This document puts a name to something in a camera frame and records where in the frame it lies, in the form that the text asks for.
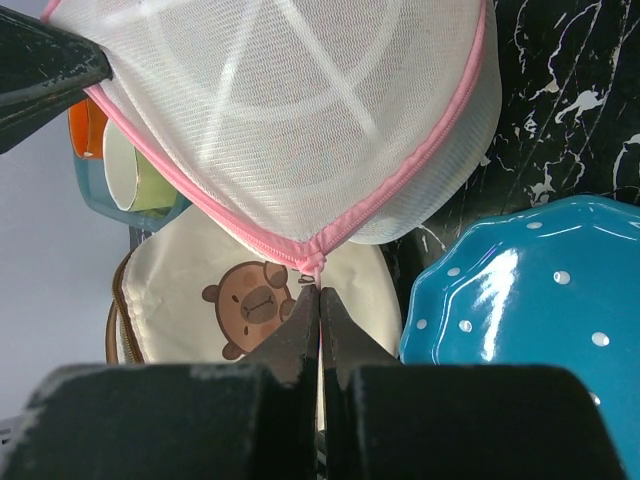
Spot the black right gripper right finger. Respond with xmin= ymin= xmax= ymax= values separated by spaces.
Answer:
xmin=319 ymin=288 xmax=626 ymax=479

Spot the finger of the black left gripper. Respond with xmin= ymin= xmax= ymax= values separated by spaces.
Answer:
xmin=1 ymin=9 xmax=112 ymax=153

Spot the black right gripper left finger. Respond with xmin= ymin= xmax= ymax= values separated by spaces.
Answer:
xmin=1 ymin=286 xmax=319 ymax=479

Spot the white mesh laundry bag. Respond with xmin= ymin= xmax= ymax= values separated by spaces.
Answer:
xmin=42 ymin=0 xmax=502 ymax=275

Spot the orange cup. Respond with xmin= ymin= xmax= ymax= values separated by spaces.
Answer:
xmin=68 ymin=98 xmax=108 ymax=160

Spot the teal plastic bin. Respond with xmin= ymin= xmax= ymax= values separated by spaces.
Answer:
xmin=72 ymin=149 xmax=189 ymax=234

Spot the cream capybara pouch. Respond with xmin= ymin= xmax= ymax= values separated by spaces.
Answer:
xmin=105 ymin=206 xmax=402 ymax=364

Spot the blue dotted plate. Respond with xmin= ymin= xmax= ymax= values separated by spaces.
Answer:
xmin=399 ymin=194 xmax=640 ymax=416

